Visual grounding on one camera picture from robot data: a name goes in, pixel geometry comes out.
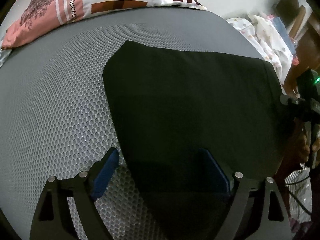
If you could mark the black pants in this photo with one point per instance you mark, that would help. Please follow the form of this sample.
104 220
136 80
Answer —
190 110

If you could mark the plaid pink pillow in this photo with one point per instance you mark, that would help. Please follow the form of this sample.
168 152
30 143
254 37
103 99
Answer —
82 2

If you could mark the blue folded cloth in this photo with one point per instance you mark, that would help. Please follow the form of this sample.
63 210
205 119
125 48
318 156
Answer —
283 32

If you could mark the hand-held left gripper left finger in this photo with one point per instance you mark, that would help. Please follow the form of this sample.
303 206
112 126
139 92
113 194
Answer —
105 177

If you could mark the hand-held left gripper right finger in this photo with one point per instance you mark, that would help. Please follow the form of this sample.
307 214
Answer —
220 177

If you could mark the brown wooden furniture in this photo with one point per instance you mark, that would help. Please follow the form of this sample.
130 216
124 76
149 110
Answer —
303 30

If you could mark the person's right hand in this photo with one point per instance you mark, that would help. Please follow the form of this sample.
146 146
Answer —
303 147

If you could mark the white dotted cloth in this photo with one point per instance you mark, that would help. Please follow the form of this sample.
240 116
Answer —
265 37

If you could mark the grey mesh mat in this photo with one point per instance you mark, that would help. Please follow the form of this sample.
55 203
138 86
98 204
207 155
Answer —
57 100

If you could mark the light blue patterned cloth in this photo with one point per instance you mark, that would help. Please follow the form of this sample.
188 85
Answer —
3 55

